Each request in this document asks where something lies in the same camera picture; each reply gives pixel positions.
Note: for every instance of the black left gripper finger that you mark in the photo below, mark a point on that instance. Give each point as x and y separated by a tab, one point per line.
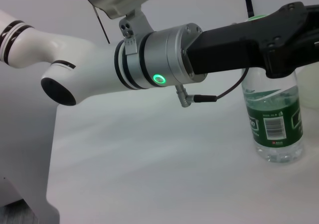
309	54
313	12

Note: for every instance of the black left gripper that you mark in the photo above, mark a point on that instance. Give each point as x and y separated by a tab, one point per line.
224	49

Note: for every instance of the clear bottle with green label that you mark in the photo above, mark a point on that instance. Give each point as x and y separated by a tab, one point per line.
274	124

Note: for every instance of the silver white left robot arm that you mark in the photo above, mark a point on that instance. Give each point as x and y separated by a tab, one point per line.
87	67

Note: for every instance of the green glass fruit plate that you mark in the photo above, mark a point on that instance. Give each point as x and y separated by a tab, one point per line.
310	89

